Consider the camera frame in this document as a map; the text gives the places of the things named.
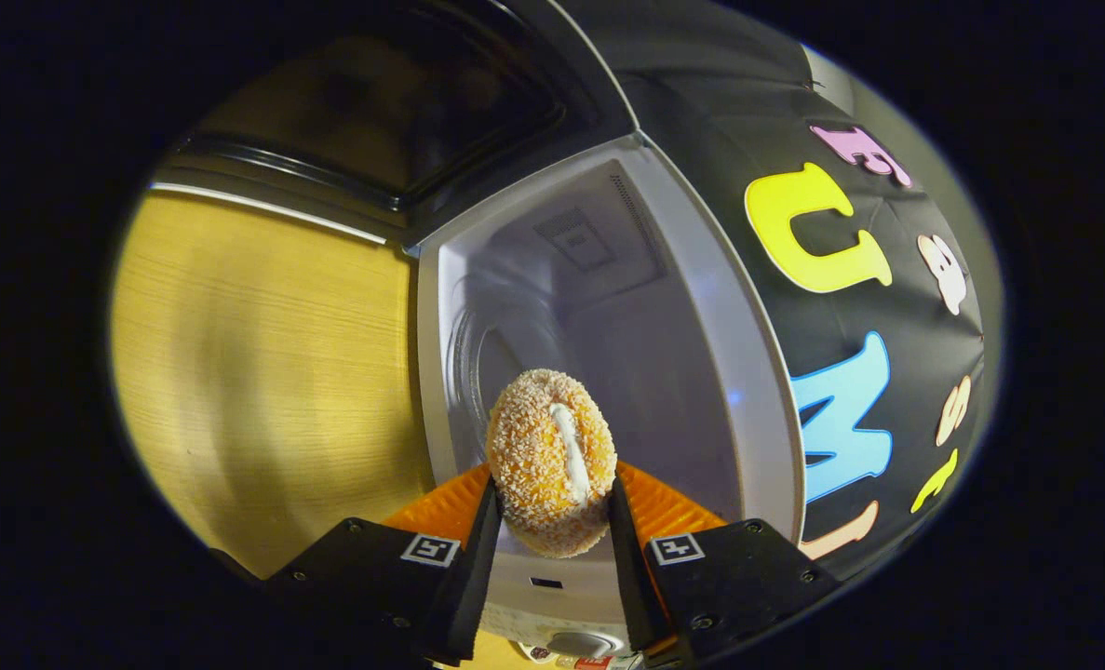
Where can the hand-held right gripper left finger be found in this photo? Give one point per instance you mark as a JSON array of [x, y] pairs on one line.
[[473, 577]]

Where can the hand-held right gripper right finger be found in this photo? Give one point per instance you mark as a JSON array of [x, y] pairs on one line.
[[631, 577]]

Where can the sesame bread bun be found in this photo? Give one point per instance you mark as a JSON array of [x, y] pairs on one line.
[[533, 465]]

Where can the white microwave oven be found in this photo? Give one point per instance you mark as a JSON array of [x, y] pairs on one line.
[[608, 326]]

